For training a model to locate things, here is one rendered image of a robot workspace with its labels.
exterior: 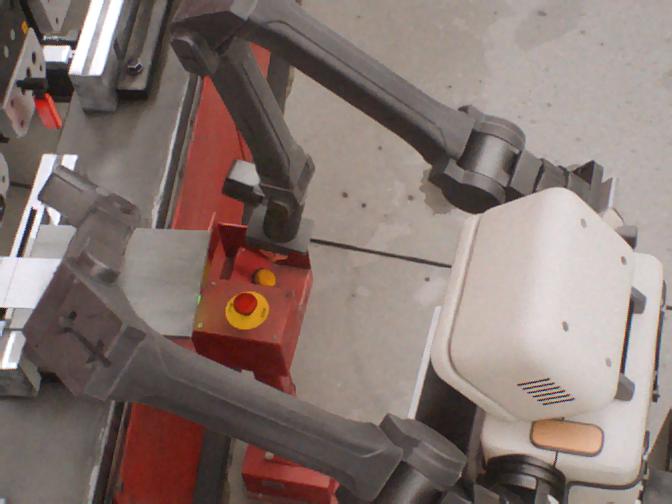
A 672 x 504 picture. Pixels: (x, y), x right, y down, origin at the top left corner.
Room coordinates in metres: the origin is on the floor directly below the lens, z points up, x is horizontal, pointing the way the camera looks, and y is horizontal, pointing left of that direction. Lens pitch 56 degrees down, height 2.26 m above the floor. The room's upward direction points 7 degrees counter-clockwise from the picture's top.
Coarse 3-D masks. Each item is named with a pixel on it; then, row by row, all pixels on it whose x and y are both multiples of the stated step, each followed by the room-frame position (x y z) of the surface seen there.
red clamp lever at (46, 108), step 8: (24, 80) 1.02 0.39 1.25; (32, 80) 1.02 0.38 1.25; (40, 80) 1.02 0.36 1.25; (24, 88) 1.01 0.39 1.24; (32, 88) 1.01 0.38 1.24; (40, 88) 1.01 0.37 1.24; (40, 96) 1.01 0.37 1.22; (48, 96) 1.02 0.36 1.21; (40, 104) 1.01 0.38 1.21; (48, 104) 1.01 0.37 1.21; (40, 112) 1.01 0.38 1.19; (48, 112) 1.01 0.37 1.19; (56, 112) 1.02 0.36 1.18; (48, 120) 1.01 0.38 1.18; (56, 120) 1.01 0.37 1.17; (48, 128) 1.01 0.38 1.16; (56, 128) 1.01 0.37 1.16
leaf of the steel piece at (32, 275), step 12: (24, 264) 0.89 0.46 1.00; (36, 264) 0.89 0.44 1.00; (48, 264) 0.89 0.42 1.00; (24, 276) 0.87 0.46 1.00; (36, 276) 0.87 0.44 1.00; (48, 276) 0.87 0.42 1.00; (12, 288) 0.85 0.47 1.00; (24, 288) 0.85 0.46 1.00; (36, 288) 0.85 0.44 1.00; (12, 300) 0.83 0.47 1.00; (24, 300) 0.83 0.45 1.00; (36, 300) 0.83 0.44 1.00
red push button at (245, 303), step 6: (240, 294) 0.92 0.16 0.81; (246, 294) 0.91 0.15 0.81; (252, 294) 0.92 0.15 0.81; (234, 300) 0.91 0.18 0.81; (240, 300) 0.90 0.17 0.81; (246, 300) 0.90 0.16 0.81; (252, 300) 0.90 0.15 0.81; (234, 306) 0.90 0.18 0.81; (240, 306) 0.89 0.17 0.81; (246, 306) 0.89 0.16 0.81; (252, 306) 0.89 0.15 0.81; (240, 312) 0.88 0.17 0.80; (246, 312) 0.88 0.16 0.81; (252, 312) 0.90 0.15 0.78
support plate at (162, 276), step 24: (48, 240) 0.93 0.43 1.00; (144, 240) 0.91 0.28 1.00; (168, 240) 0.91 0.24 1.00; (192, 240) 0.90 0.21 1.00; (144, 264) 0.87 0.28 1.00; (168, 264) 0.86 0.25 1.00; (192, 264) 0.86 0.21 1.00; (144, 288) 0.83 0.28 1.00; (168, 288) 0.82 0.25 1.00; (192, 288) 0.82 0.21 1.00; (24, 312) 0.81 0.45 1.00; (144, 312) 0.79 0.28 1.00; (168, 312) 0.78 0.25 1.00; (192, 312) 0.78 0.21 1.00; (168, 336) 0.74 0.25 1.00
